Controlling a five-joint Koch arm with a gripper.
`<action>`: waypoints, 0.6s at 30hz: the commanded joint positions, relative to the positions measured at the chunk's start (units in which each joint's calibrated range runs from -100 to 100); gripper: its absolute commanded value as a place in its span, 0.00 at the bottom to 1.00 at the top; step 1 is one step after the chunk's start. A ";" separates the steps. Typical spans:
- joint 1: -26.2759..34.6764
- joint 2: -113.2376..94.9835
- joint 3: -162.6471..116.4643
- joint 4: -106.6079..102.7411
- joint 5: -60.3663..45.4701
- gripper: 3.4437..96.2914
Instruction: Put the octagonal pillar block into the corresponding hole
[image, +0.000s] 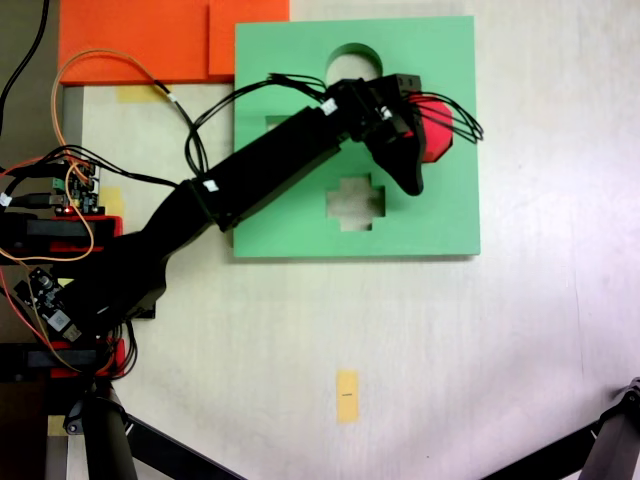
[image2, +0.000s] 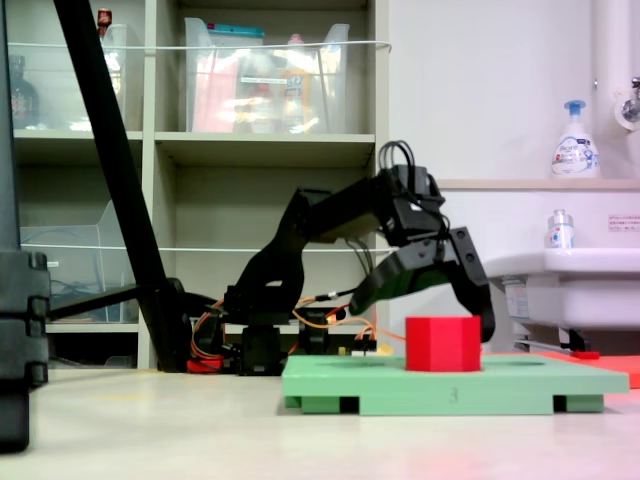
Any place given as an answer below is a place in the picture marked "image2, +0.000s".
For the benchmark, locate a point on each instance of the red octagonal pillar block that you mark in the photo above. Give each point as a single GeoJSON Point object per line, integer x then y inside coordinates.
{"type": "Point", "coordinates": [442, 345]}

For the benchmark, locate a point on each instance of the small circuit board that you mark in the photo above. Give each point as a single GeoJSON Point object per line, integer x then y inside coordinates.
{"type": "Point", "coordinates": [357, 351]}

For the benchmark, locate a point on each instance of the small clear sanitizer bottle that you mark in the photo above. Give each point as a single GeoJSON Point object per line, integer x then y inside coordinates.
{"type": "Point", "coordinates": [561, 235]}

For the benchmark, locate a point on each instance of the white sink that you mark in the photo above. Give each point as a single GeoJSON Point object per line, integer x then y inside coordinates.
{"type": "Point", "coordinates": [575, 295]}

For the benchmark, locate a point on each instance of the green shape sorting board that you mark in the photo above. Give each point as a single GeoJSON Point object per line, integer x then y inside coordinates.
{"type": "Point", "coordinates": [400, 390]}

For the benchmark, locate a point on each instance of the white foam soap bottle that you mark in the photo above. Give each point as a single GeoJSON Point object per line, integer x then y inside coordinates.
{"type": "Point", "coordinates": [575, 155]}

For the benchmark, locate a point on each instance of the beige shelf unit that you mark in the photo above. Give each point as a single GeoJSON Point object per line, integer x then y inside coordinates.
{"type": "Point", "coordinates": [265, 150]}

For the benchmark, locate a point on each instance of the red table clamp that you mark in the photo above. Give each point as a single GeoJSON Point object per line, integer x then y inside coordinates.
{"type": "Point", "coordinates": [205, 364]}

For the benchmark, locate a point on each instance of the slim black tripod strut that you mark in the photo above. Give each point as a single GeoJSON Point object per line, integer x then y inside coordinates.
{"type": "Point", "coordinates": [90, 300]}

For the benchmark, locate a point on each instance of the thick black tripod leg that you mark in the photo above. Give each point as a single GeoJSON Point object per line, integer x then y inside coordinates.
{"type": "Point", "coordinates": [115, 150]}
{"type": "Point", "coordinates": [7, 150]}

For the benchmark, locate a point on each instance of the clear plastic file holder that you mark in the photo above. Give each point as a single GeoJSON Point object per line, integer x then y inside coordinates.
{"type": "Point", "coordinates": [65, 270]}

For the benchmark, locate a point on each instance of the notched black stack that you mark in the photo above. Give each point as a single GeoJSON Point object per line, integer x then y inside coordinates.
{"type": "Point", "coordinates": [20, 300]}

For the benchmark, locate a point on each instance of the dark glass bottle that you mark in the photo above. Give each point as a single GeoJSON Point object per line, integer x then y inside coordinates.
{"type": "Point", "coordinates": [22, 100]}

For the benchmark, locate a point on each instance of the pink wall label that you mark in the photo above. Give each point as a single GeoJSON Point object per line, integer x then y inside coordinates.
{"type": "Point", "coordinates": [625, 223]}

